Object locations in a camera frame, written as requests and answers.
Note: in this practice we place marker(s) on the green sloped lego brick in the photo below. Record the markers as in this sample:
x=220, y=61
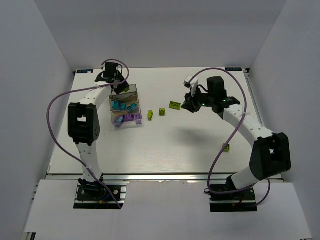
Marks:
x=162, y=112

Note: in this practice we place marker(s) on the blue label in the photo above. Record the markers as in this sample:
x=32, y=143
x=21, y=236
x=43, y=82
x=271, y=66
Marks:
x=233, y=69
x=84, y=71

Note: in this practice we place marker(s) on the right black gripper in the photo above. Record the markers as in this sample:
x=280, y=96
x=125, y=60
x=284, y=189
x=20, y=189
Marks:
x=189, y=104

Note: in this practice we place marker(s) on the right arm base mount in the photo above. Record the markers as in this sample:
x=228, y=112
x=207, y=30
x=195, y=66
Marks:
x=244, y=201

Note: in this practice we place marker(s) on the blue label left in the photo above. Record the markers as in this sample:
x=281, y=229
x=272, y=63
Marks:
x=84, y=71

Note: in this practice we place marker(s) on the green long lego brick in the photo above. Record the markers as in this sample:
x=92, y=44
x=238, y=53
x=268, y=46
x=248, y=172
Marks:
x=175, y=105

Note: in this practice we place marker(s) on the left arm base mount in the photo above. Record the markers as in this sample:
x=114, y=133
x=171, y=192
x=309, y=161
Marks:
x=85, y=200

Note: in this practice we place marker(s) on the green curved lego brick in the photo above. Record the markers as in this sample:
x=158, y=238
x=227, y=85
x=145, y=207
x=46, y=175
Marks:
x=150, y=115

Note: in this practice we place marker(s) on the amber plastic tray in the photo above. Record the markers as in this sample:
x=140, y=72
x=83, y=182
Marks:
x=128, y=101

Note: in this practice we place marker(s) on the blue label right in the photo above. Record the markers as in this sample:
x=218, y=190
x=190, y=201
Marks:
x=233, y=69

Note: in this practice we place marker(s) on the teal lego brick with studs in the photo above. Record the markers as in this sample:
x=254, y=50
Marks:
x=123, y=107

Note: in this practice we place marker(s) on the clear plastic tray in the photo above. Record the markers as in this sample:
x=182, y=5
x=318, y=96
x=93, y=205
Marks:
x=129, y=117

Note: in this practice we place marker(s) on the teal rounded lego brick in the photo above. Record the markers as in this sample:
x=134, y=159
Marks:
x=115, y=105

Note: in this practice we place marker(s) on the purple flower lego brick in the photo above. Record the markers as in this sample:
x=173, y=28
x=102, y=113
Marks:
x=119, y=119

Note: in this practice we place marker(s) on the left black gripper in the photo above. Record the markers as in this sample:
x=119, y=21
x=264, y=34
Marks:
x=120, y=87

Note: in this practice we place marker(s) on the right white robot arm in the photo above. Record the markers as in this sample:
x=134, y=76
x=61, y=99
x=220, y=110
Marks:
x=270, y=154

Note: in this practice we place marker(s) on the purple square lego brick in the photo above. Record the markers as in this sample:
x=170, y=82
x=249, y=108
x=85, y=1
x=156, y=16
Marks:
x=137, y=116

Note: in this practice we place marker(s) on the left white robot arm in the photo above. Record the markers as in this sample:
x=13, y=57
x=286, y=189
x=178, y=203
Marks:
x=83, y=120

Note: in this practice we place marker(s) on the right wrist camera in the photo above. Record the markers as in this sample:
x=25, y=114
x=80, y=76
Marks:
x=191, y=83

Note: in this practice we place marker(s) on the green square lego brick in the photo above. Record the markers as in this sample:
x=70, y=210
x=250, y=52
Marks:
x=227, y=148

